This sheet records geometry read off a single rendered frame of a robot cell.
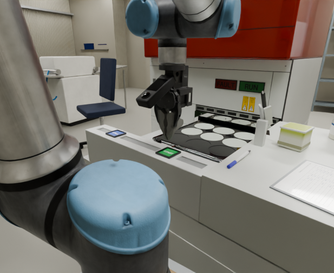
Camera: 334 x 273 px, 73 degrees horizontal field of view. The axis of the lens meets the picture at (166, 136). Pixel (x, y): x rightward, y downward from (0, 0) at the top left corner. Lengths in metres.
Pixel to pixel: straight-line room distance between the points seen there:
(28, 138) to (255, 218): 0.45
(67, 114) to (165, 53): 3.77
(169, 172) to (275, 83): 0.66
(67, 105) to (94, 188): 4.02
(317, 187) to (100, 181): 0.47
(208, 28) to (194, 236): 0.53
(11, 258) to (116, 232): 1.71
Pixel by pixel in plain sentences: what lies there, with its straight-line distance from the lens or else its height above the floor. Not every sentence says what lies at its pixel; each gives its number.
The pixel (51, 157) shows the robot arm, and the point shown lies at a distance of 0.32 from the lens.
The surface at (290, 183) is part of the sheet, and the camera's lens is 0.59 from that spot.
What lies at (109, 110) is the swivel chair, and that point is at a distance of 2.95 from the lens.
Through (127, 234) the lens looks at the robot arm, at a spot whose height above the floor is 1.08.
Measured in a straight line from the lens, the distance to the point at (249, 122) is 1.15.
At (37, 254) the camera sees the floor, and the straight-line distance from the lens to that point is 1.88.
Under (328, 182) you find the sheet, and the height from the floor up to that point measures 0.97.
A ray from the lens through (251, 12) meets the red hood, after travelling 1.09.
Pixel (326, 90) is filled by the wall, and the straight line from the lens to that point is 6.75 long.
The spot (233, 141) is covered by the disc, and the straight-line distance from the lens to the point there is 0.99.
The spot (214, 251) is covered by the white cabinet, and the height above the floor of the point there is 0.76.
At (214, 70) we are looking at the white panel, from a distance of 1.21.
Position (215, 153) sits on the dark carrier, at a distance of 0.85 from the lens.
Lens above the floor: 1.25
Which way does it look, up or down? 20 degrees down
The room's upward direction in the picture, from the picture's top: straight up
